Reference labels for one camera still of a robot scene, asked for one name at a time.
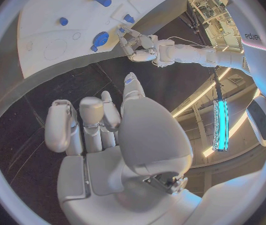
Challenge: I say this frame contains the glowing light bar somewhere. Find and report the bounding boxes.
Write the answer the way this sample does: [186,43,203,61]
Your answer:
[212,99,230,152]

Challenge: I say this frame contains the workshop rack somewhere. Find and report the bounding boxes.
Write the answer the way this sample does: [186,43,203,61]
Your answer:
[186,0,245,53]

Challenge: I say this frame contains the white task board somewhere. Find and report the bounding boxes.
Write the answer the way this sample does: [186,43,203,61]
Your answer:
[16,0,173,80]

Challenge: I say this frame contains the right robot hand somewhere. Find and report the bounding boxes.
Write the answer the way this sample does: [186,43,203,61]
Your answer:
[43,72,204,225]

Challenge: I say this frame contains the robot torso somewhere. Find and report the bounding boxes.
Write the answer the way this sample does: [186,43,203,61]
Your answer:
[220,0,266,147]

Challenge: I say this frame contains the white cable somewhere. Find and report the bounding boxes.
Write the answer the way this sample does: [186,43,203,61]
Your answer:
[166,36,218,49]

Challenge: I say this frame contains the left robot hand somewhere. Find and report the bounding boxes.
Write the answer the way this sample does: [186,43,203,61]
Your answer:
[116,25,160,63]

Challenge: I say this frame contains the blue gear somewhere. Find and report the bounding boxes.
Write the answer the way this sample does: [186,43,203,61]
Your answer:
[92,31,110,49]

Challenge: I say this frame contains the blue plug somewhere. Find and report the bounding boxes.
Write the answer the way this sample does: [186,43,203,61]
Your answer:
[123,13,135,24]

